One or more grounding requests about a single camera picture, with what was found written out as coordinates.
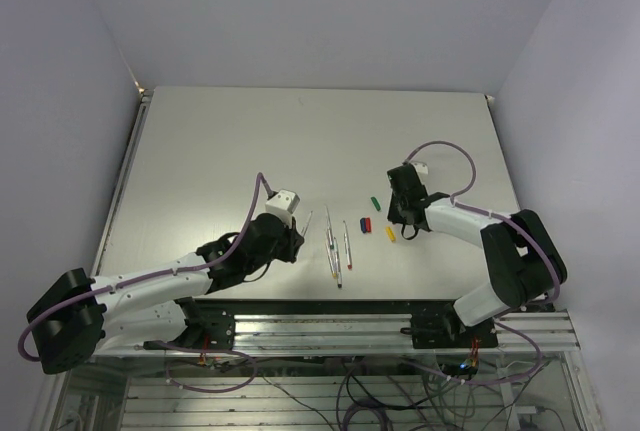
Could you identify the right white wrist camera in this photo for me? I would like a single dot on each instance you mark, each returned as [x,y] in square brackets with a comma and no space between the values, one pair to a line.
[420,167]

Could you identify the red marker pen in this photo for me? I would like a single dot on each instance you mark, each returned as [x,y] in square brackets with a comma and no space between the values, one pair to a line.
[347,246]

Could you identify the yellow marker pen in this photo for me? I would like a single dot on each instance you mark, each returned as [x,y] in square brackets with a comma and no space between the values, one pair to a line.
[328,250]

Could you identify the aluminium frame rail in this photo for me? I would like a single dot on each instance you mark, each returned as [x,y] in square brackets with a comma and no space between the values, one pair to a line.
[334,335]

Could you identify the green pen cap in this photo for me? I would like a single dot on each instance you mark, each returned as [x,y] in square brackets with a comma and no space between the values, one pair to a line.
[376,203]

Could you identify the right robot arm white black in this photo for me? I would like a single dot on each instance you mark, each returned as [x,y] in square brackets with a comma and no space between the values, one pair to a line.
[521,258]

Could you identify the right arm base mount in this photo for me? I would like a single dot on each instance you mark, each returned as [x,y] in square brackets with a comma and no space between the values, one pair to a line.
[434,325]

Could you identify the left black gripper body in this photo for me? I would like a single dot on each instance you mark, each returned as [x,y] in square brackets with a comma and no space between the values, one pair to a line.
[282,250]

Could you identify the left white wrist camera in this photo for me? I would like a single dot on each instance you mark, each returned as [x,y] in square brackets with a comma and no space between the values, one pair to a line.
[283,205]

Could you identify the purple marker pen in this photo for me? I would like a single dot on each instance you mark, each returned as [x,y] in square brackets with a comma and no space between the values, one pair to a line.
[305,227]

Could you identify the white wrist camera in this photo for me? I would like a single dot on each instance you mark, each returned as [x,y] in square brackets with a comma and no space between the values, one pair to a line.
[420,167]
[283,205]

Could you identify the black marker pen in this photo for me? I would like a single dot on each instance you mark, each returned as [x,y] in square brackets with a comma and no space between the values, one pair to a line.
[336,265]

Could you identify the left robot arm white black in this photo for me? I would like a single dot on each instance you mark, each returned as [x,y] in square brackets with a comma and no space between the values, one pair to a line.
[80,315]

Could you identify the yellow pen cap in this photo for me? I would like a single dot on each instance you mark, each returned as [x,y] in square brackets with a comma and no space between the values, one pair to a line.
[390,233]

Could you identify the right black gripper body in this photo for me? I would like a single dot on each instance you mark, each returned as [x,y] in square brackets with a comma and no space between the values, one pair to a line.
[395,214]

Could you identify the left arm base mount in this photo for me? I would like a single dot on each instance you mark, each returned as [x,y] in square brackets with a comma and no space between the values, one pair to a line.
[210,331]

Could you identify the green marker pen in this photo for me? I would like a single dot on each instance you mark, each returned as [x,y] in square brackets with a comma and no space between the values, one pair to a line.
[329,231]

